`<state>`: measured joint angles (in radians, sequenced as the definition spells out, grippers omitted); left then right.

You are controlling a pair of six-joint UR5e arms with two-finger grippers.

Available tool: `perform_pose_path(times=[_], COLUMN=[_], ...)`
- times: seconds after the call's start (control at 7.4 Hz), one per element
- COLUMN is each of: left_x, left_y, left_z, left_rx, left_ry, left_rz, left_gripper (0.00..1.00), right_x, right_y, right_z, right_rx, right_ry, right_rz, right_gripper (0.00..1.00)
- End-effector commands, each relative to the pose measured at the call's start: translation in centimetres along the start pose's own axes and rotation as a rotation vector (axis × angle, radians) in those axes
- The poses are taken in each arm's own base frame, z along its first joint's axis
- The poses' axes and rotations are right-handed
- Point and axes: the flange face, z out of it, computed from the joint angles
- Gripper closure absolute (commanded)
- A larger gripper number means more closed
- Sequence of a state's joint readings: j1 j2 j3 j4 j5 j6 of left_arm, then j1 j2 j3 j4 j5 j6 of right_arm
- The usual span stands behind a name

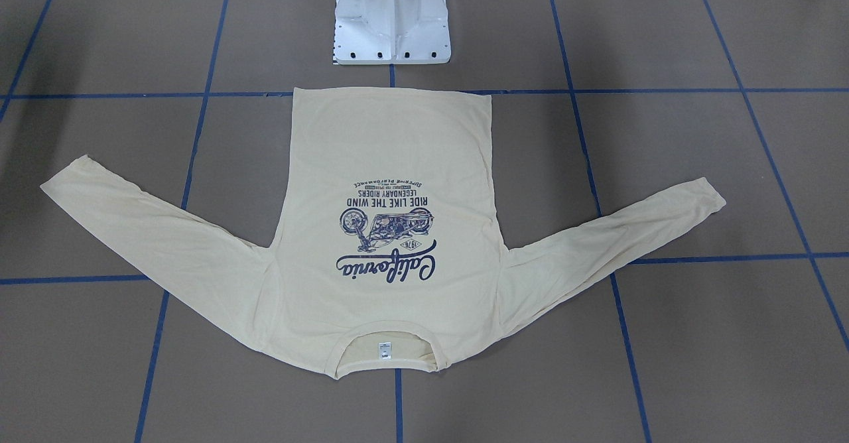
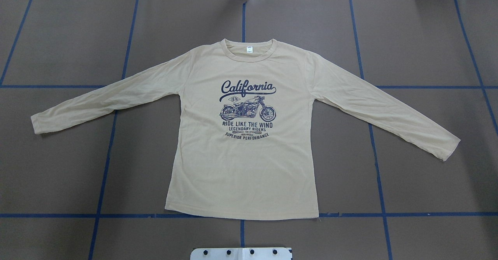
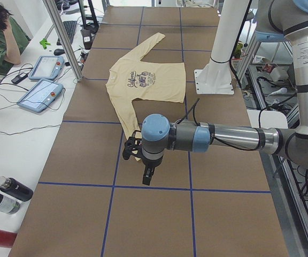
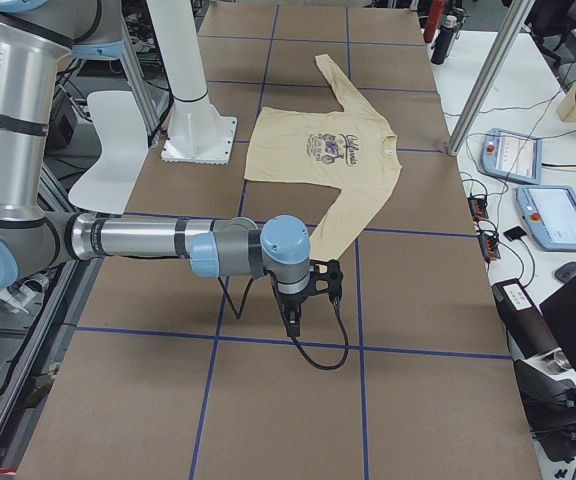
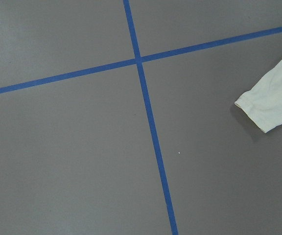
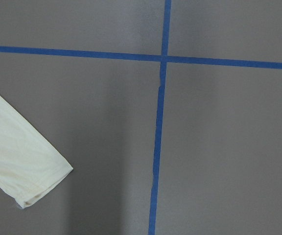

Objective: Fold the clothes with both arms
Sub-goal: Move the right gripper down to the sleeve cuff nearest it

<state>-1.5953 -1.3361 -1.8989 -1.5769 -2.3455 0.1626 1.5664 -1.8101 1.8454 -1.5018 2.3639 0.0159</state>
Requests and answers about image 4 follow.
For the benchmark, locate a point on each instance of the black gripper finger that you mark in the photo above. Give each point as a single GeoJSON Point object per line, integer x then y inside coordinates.
{"type": "Point", "coordinates": [286, 322]}
{"type": "Point", "coordinates": [295, 320]}

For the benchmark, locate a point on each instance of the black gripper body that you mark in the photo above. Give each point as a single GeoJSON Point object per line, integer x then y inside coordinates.
{"type": "Point", "coordinates": [289, 302]}

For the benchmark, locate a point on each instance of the beige long-sleeve printed shirt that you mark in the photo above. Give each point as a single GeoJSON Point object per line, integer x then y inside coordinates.
{"type": "Point", "coordinates": [352, 150]}

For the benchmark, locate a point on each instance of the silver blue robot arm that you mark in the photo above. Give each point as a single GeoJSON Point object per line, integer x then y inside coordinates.
{"type": "Point", "coordinates": [36, 38]}

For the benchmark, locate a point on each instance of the red circuit board far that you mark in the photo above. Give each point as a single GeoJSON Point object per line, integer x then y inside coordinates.
{"type": "Point", "coordinates": [478, 208]}

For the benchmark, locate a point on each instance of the white plastic chair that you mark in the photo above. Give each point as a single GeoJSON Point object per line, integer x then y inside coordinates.
{"type": "Point", "coordinates": [108, 155]}

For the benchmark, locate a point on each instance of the black box white label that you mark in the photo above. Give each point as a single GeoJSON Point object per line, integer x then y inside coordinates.
{"type": "Point", "coordinates": [528, 333]}

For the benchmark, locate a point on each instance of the far blue teach pendant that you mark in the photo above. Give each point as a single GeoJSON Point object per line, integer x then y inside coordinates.
{"type": "Point", "coordinates": [512, 156]}

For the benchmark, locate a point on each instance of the blue teach pendant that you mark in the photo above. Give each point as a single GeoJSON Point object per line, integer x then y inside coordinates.
{"type": "Point", "coordinates": [549, 213]}
{"type": "Point", "coordinates": [512, 156]}

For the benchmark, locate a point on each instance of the near blue teach pendant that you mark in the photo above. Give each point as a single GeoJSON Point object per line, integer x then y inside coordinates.
{"type": "Point", "coordinates": [549, 213]}

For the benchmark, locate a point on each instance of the black computer mouse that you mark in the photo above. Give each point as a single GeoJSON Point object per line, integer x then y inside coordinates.
{"type": "Point", "coordinates": [566, 272]}

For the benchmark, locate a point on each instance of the black bottle steel cap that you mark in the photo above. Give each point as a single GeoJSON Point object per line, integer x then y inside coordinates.
{"type": "Point", "coordinates": [444, 40]}

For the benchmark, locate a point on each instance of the red bottle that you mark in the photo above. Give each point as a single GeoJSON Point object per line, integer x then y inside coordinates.
{"type": "Point", "coordinates": [433, 19]}

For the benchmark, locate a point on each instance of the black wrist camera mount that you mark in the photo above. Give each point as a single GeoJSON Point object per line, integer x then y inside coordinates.
{"type": "Point", "coordinates": [326, 277]}

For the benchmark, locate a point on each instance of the white camera pole with base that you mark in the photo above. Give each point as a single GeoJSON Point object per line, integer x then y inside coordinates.
{"type": "Point", "coordinates": [196, 131]}

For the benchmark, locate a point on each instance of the aluminium frame post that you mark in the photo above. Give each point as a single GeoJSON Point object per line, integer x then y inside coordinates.
{"type": "Point", "coordinates": [501, 46]}

